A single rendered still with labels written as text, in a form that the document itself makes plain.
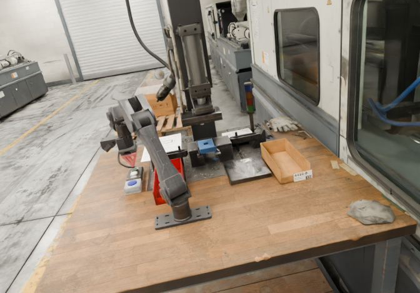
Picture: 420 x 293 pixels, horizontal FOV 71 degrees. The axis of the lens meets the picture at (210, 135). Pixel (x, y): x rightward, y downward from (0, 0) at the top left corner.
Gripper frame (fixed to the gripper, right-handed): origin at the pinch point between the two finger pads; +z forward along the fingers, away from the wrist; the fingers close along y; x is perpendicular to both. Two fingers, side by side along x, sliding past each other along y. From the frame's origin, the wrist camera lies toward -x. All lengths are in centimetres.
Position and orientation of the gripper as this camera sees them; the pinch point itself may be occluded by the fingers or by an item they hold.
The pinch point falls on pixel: (132, 163)
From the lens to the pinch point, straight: 139.0
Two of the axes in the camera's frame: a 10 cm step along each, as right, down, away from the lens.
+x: 9.8, -1.9, 0.7
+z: 1.5, 9.1, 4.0
